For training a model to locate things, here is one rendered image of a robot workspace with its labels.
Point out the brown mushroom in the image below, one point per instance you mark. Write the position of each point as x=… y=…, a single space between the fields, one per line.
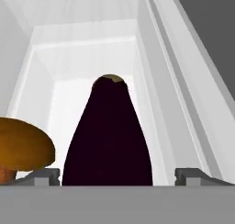
x=21 y=145

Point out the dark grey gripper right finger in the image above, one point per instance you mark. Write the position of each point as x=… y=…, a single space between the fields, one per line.
x=189 y=176

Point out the dark purple eggplant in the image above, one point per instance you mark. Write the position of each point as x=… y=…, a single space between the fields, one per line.
x=107 y=139

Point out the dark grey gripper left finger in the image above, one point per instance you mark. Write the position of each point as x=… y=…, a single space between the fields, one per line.
x=46 y=177

